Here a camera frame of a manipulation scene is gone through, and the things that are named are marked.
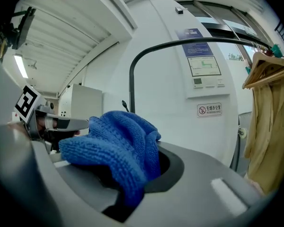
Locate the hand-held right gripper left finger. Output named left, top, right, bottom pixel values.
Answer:
left=0, top=46, right=124, bottom=227

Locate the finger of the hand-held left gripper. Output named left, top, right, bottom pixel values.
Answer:
left=44, top=130, right=80, bottom=152
left=45, top=116, right=89, bottom=130

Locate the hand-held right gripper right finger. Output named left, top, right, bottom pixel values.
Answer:
left=119, top=140, right=266, bottom=227

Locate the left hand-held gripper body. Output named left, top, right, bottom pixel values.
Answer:
left=13, top=84, right=55, bottom=151

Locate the blue cloth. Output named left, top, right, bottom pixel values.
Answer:
left=58, top=110, right=162, bottom=208

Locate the black metal clothes rack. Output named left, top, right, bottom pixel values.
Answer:
left=129, top=37, right=273, bottom=114

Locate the grey metal locker cabinet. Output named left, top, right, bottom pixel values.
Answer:
left=59, top=83, right=103, bottom=118

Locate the long ceiling light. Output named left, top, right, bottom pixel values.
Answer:
left=13, top=54, right=29, bottom=79

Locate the person's black printed shirt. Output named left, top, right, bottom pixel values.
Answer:
left=0, top=0, right=17, bottom=63

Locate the black body-worn device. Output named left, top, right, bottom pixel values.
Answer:
left=11, top=6, right=36, bottom=51

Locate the white caster wheel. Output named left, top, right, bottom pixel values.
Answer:
left=237, top=127, right=248, bottom=140

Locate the no smoking sign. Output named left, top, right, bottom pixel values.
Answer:
left=196, top=102, right=223, bottom=118

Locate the tan coat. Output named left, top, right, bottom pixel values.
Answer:
left=243, top=79, right=284, bottom=196

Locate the framed floor plan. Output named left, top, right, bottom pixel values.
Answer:
left=187, top=55, right=222, bottom=78

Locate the blue notice poster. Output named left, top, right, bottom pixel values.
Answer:
left=175, top=28, right=214, bottom=57

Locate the black window grille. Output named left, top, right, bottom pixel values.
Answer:
left=274, top=21, right=284, bottom=47

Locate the wall thermostat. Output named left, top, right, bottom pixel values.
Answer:
left=192, top=77, right=204, bottom=89

